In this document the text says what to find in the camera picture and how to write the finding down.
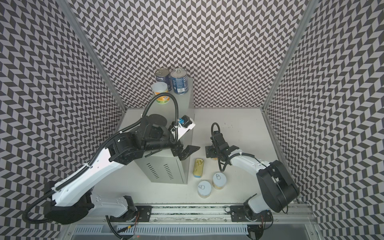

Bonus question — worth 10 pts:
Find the blue label tin can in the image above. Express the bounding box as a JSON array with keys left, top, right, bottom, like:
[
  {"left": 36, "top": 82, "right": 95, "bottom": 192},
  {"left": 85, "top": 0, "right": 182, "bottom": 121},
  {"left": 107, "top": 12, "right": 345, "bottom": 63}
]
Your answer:
[{"left": 170, "top": 68, "right": 189, "bottom": 95}]

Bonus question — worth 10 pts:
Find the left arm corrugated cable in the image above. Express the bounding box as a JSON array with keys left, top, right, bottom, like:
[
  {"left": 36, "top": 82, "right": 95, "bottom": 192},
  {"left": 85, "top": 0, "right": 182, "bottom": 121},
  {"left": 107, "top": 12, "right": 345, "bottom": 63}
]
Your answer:
[{"left": 22, "top": 92, "right": 180, "bottom": 224}]

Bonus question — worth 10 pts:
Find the grey metal cabinet box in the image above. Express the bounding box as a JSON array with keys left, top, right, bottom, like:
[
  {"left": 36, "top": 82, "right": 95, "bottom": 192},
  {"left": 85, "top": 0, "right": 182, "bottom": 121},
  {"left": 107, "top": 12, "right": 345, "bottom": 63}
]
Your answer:
[{"left": 135, "top": 77, "right": 195, "bottom": 185}]

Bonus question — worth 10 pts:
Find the left aluminium corner post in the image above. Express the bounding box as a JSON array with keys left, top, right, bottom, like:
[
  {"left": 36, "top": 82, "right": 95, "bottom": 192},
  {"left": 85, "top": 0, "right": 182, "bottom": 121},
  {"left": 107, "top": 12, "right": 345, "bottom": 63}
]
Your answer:
[{"left": 56, "top": 0, "right": 127, "bottom": 112}]

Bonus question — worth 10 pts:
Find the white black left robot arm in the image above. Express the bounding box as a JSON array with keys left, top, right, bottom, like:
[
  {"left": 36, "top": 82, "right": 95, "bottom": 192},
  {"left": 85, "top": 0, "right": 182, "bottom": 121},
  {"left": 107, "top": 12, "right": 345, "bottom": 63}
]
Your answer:
[{"left": 44, "top": 114, "right": 199, "bottom": 225}]

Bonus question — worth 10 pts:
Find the white lid can front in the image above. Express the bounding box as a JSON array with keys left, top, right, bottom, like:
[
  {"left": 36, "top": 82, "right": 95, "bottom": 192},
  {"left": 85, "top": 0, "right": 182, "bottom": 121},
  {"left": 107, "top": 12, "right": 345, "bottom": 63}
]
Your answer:
[{"left": 197, "top": 181, "right": 212, "bottom": 198}]

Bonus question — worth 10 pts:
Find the tomato can dark label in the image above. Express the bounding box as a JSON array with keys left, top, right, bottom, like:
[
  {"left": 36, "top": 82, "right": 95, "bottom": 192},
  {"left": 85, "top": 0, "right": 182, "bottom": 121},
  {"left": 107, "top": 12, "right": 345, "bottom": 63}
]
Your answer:
[{"left": 155, "top": 68, "right": 172, "bottom": 91}]

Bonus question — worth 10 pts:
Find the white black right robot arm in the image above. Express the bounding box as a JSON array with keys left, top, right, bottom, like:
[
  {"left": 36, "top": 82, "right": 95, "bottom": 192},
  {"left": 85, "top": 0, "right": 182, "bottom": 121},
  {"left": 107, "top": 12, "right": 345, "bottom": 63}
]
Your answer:
[{"left": 206, "top": 131, "right": 300, "bottom": 221}]

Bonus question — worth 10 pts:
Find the gold rectangular sardine tin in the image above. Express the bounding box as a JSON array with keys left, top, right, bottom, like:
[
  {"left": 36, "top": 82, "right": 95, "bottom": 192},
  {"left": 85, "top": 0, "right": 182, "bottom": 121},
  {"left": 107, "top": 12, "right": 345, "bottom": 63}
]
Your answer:
[{"left": 193, "top": 159, "right": 204, "bottom": 178}]

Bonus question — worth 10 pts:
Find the right aluminium corner post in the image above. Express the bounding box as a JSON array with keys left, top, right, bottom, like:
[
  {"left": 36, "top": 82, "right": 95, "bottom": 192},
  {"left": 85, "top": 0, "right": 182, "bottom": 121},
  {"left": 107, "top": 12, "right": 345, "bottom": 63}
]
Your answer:
[{"left": 262, "top": 0, "right": 319, "bottom": 113}]

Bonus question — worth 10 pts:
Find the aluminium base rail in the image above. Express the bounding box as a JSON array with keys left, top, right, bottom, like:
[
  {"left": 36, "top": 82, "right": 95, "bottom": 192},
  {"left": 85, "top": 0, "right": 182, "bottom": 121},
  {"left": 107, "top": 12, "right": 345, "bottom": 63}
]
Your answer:
[{"left": 59, "top": 204, "right": 323, "bottom": 240}]

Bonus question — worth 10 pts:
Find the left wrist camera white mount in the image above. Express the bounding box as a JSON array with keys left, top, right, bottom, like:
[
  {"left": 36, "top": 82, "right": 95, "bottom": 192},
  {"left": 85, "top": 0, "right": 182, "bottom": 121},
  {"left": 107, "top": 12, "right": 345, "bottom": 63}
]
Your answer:
[{"left": 169, "top": 115, "right": 196, "bottom": 141}]

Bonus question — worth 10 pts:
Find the aluminium corner post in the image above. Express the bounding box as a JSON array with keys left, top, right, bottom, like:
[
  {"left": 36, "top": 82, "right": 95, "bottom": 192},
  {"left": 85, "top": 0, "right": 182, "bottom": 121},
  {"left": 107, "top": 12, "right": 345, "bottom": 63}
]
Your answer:
[
  {"left": 56, "top": 0, "right": 127, "bottom": 112},
  {"left": 262, "top": 0, "right": 319, "bottom": 113}
]

